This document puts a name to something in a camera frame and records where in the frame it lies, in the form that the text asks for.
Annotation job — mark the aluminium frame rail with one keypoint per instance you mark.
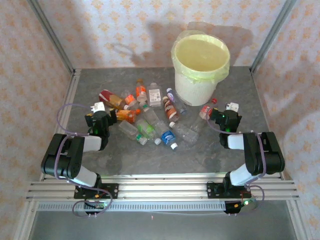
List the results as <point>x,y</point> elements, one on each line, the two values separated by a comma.
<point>162,190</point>

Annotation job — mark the red label cola bottle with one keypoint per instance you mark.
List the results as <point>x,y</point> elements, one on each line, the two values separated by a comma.
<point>205,111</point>

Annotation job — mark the aluminium frame post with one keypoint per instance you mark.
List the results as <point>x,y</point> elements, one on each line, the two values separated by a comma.
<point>52,37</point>
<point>271,37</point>

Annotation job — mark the aluminium side rail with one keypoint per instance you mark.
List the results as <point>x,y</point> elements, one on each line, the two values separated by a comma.
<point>72,87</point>

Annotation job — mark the yellow-green bin liner bag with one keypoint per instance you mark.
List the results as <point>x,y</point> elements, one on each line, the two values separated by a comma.
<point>200,50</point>

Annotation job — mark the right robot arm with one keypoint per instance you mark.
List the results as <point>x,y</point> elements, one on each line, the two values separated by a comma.
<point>270,155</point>

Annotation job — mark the white plastic bin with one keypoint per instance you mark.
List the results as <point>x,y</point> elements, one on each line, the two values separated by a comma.
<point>192,92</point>

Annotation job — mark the clear square bottle white label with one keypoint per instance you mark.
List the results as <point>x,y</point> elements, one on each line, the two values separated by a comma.
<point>155,96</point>

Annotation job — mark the small circuit board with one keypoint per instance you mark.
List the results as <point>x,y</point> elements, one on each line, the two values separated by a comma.
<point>98,205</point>
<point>236,206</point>

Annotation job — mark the red and brown label bottle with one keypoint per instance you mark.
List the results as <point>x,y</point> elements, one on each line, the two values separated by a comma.
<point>110,97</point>

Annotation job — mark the clear bottle green neck label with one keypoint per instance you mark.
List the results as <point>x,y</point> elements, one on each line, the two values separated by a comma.
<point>151,116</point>

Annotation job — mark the orange soda bottle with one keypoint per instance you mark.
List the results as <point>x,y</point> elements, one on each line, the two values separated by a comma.
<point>141,90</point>

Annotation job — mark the clear bottle bright green label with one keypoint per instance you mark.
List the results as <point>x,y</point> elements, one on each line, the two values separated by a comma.
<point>147,129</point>

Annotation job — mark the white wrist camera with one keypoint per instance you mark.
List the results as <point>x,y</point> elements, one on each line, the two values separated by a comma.
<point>98,107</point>
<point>232,106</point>

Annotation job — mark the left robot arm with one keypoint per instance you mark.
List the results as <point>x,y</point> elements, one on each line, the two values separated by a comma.
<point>65,155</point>

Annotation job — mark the aluminium frame leg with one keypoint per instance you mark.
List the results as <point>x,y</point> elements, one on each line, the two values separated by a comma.
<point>298,222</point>
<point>25,222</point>

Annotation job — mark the purple label clear bottle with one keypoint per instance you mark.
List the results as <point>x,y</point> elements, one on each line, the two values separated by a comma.
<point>172,96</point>

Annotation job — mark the orange juice bottle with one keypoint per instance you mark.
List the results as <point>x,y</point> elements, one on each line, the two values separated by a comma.
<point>125,115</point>

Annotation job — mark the orange bottle cap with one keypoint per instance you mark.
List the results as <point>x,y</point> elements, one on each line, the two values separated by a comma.
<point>137,110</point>

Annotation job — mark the blue label water bottle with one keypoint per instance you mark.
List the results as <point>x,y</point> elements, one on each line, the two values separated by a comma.
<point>168,137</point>

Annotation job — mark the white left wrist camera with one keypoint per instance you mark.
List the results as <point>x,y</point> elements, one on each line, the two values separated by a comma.
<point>98,107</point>

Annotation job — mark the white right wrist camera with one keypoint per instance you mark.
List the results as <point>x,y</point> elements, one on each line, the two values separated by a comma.
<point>232,106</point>

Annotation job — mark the brown Nescafe coffee bottle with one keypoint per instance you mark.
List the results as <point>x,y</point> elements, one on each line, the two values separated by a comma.
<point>171,111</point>

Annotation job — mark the clear unlabelled plastic bottle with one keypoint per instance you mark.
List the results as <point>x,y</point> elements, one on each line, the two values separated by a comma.
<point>186,134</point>

